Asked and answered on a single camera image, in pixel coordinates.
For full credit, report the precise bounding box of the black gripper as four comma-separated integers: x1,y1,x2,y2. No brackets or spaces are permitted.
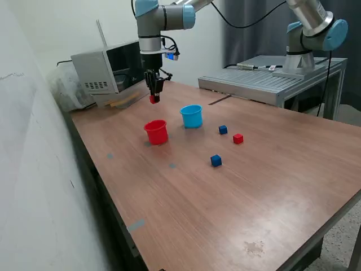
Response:
140,53,165,103

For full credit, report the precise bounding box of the grey metal robot base table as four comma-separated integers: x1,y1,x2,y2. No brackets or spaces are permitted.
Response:
197,55,348,121

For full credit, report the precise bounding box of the pale wooden stick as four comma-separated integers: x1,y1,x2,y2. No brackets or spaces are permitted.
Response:
104,93,140,110

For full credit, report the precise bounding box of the red plastic cup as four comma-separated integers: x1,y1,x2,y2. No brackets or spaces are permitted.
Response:
143,119,169,146

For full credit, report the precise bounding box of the blue plastic cup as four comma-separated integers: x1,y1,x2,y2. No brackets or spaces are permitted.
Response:
179,104,204,129

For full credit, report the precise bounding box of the silver microwave oven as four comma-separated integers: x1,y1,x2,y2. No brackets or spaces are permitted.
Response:
70,39,157,95

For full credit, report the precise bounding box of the thin white rod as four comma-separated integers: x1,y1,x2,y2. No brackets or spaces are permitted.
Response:
95,19,109,47

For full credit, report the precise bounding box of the grey translucent plastic bag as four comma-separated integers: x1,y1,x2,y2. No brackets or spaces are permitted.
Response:
46,63,96,112

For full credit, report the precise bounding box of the black cable with white label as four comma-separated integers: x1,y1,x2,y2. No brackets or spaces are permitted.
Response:
224,63,284,71

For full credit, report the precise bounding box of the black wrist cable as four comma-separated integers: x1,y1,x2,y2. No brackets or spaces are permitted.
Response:
131,0,287,57

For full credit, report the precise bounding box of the grey metal table bracket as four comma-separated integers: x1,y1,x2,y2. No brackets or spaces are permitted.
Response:
124,225,141,258

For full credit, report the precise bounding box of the black hanging cable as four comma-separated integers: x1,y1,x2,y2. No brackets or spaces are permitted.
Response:
315,50,333,117

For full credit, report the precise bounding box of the dark metal table frame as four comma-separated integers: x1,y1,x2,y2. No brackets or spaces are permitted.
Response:
275,190,361,271

